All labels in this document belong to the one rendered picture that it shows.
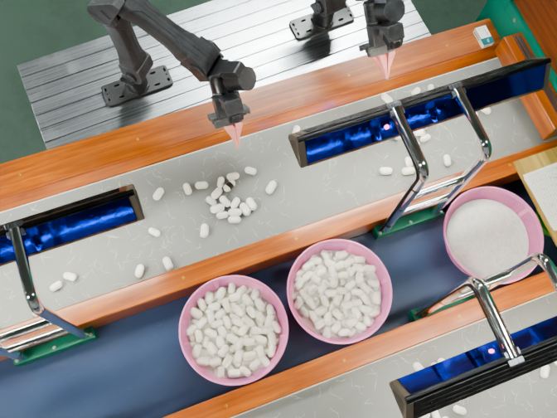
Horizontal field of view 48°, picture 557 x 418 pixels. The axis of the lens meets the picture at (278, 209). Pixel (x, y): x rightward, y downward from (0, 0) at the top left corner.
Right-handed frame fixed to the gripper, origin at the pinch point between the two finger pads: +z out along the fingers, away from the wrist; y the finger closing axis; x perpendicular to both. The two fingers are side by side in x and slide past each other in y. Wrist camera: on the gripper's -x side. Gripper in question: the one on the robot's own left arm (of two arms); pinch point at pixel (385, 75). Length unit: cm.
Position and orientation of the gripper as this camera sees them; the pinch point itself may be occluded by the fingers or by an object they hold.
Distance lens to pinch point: 172.5
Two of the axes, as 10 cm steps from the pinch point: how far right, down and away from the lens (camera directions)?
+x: -2.7, -3.3, 9.0
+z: 2.3, 8.9, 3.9
